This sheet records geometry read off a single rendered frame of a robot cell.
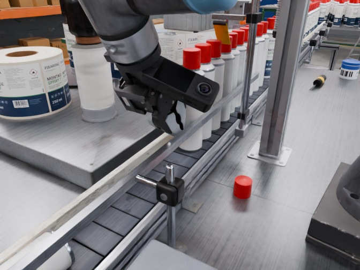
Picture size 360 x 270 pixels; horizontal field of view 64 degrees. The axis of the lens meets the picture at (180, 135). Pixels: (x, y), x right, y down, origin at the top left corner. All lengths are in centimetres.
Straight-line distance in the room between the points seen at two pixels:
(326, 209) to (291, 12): 36
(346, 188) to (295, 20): 31
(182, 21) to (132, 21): 242
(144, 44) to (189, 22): 236
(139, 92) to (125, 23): 13
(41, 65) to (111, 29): 45
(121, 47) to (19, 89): 46
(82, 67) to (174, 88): 34
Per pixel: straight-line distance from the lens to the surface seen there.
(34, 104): 83
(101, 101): 74
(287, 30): 62
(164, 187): 36
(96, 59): 71
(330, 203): 53
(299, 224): 55
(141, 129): 70
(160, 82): 42
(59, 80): 85
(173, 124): 52
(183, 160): 57
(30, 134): 76
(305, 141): 81
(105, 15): 37
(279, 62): 63
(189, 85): 43
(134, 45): 39
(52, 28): 550
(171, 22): 286
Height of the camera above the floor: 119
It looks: 28 degrees down
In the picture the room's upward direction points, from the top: straight up
